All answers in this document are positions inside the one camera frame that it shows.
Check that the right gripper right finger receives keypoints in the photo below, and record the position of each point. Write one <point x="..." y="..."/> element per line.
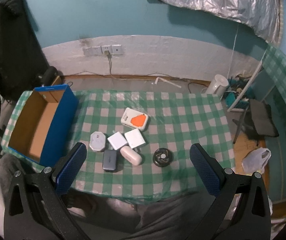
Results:
<point x="251" y="219"/>

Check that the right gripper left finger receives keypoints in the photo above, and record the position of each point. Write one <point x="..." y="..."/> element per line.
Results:
<point x="34" y="208"/>

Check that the blue cardboard box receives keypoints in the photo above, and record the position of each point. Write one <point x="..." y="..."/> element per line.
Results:
<point x="42" y="127"/>

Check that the grey wall charger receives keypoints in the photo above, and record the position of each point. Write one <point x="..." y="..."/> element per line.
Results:
<point x="109" y="163"/>

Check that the white octagonal box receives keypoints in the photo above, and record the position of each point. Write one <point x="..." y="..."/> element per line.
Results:
<point x="97" y="141"/>

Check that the black round disc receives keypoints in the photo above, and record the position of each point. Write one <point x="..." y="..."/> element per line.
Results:
<point x="162" y="157"/>

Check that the white square charger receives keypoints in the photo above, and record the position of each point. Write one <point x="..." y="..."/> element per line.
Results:
<point x="117" y="141"/>

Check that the white oval case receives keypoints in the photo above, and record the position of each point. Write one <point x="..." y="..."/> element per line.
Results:
<point x="130" y="155"/>

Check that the white orange power bank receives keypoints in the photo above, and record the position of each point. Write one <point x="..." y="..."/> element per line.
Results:
<point x="134" y="119"/>

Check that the white plastic bag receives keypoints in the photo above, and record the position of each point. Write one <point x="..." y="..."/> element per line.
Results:
<point x="256" y="160"/>

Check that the black folding stool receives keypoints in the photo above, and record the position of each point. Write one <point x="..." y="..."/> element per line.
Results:
<point x="256" y="122"/>

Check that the green checkered tablecloth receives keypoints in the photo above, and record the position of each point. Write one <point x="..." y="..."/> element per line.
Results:
<point x="176" y="122"/>

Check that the white electric kettle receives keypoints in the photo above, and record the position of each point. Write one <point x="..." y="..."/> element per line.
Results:
<point x="218" y="85"/>

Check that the black office chair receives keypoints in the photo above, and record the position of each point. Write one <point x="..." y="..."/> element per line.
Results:
<point x="23" y="66"/>

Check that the wall socket strip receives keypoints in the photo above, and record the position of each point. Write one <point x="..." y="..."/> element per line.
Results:
<point x="115" y="49"/>

